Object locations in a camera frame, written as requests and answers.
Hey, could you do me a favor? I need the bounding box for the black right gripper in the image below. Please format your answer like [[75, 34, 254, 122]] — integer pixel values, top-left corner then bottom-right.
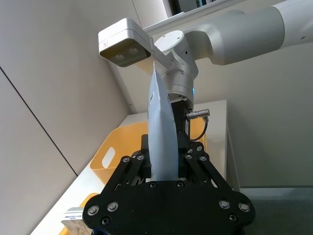
[[102, 99, 232, 191]]

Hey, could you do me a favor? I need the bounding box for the white plastic pouch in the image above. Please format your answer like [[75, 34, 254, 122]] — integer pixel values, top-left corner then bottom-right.
[[147, 61, 179, 182]]

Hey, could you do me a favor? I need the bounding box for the white table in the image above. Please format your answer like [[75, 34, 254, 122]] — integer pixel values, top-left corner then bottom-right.
[[30, 99, 242, 235]]

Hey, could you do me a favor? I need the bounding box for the brown box with white label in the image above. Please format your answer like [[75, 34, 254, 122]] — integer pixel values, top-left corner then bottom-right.
[[61, 207, 92, 235]]

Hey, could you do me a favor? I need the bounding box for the yellow plastic bin with handle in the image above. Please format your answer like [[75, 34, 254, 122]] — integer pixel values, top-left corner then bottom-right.
[[89, 119, 208, 187]]

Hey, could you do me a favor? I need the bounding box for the dark cable with silver plug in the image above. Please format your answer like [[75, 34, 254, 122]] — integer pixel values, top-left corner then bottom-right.
[[185, 108, 211, 141]]

